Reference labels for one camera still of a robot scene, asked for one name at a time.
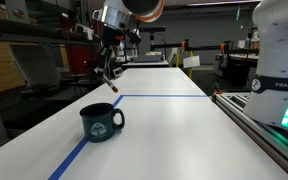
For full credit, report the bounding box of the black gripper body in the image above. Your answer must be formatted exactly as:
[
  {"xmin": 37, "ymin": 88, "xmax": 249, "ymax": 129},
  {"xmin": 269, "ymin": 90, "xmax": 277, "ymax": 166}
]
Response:
[{"xmin": 98, "ymin": 25, "xmax": 142, "ymax": 52}]

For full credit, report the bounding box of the small grey box device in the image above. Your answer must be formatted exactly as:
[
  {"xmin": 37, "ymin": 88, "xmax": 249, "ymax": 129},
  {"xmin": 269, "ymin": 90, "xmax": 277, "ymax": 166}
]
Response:
[{"xmin": 112, "ymin": 66, "xmax": 124, "ymax": 79}]

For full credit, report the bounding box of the small white background robot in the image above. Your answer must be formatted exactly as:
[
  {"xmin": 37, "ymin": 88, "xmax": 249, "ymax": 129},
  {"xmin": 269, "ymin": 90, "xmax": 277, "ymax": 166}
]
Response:
[{"xmin": 115, "ymin": 29, "xmax": 142, "ymax": 63}]

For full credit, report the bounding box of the red cabinet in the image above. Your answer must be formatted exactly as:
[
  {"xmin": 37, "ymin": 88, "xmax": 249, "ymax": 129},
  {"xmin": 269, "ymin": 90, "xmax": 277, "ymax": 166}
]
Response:
[{"xmin": 66, "ymin": 9, "xmax": 116, "ymax": 77}]

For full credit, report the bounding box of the white power box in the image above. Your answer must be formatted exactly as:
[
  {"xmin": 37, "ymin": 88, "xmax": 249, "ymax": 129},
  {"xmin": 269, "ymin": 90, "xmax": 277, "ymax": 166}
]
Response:
[{"xmin": 75, "ymin": 23, "xmax": 95, "ymax": 41}]

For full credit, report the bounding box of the white background table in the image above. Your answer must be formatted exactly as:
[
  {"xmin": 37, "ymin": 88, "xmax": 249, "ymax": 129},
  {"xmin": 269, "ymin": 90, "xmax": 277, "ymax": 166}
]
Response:
[{"xmin": 121, "ymin": 59, "xmax": 170, "ymax": 70}]

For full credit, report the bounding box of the dark green logo mug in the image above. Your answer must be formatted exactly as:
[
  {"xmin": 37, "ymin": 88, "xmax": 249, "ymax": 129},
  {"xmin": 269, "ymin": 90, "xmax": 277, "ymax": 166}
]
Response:
[{"xmin": 79, "ymin": 102, "xmax": 126, "ymax": 144}]

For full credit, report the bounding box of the black metal shelf beam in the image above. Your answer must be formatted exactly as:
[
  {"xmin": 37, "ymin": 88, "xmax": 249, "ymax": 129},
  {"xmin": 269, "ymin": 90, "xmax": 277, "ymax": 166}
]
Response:
[{"xmin": 0, "ymin": 16, "xmax": 102, "ymax": 45}]

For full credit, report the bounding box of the white paper sign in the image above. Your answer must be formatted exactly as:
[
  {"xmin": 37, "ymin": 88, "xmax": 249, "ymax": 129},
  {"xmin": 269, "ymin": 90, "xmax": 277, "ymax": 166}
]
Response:
[{"xmin": 182, "ymin": 55, "xmax": 201, "ymax": 69}]

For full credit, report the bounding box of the blue tape line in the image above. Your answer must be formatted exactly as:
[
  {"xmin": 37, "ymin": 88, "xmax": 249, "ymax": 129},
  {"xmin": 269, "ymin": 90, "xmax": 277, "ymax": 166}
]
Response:
[{"xmin": 47, "ymin": 94, "xmax": 209, "ymax": 180}]

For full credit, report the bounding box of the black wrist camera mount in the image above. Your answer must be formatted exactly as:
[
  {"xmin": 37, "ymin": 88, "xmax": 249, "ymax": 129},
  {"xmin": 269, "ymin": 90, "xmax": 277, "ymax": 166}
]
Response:
[{"xmin": 123, "ymin": 29, "xmax": 142, "ymax": 46}]

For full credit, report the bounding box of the black stereo camera bar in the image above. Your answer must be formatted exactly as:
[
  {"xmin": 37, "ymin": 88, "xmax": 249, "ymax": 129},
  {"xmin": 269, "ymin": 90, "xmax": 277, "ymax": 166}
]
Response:
[{"xmin": 139, "ymin": 26, "xmax": 167, "ymax": 34}]

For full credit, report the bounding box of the yellow post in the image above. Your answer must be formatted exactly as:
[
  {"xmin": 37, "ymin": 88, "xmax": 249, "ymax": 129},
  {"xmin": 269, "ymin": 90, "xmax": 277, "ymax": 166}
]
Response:
[
  {"xmin": 175, "ymin": 49, "xmax": 181, "ymax": 68},
  {"xmin": 188, "ymin": 49, "xmax": 195, "ymax": 80}
]

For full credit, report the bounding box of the aluminium rail base frame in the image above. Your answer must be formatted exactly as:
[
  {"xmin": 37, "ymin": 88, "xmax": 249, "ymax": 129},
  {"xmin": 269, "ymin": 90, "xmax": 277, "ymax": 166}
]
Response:
[{"xmin": 211, "ymin": 92, "xmax": 288, "ymax": 180}]

